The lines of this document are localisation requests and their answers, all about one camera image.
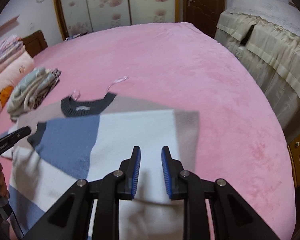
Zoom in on dark brown wooden door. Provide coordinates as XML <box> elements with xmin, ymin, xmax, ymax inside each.
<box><xmin>183</xmin><ymin>0</ymin><xmax>226</xmax><ymax>38</ymax></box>

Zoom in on folded pink quilt stack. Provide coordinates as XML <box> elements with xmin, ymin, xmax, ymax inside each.
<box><xmin>0</xmin><ymin>35</ymin><xmax>34</xmax><ymax>112</ymax></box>

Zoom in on pink bed blanket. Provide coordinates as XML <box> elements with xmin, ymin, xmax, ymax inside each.
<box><xmin>0</xmin><ymin>22</ymin><xmax>297</xmax><ymax>240</ymax></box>

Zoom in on dark wooden headboard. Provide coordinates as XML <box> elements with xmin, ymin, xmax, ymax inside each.
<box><xmin>21</xmin><ymin>30</ymin><xmax>48</xmax><ymax>57</ymax></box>

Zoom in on pink wall shelf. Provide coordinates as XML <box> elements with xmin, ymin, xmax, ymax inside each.
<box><xmin>0</xmin><ymin>15</ymin><xmax>19</xmax><ymax>33</ymax></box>

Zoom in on cream lace covered furniture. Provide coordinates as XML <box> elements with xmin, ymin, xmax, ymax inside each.
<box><xmin>215</xmin><ymin>0</ymin><xmax>300</xmax><ymax>140</ymax></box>

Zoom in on pink clothes hanger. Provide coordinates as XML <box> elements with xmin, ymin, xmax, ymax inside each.
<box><xmin>69</xmin><ymin>75</ymin><xmax>129</xmax><ymax>101</ymax></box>

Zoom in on colour block knit sweater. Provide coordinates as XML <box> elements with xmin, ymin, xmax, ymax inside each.
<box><xmin>10</xmin><ymin>93</ymin><xmax>199</xmax><ymax>239</ymax></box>

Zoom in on floral sliding wardrobe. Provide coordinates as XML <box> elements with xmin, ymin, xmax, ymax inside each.
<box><xmin>53</xmin><ymin>0</ymin><xmax>179</xmax><ymax>39</ymax></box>

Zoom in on folded grey knit clothes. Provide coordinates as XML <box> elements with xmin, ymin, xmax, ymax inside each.
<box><xmin>7</xmin><ymin>67</ymin><xmax>62</xmax><ymax>122</ymax></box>

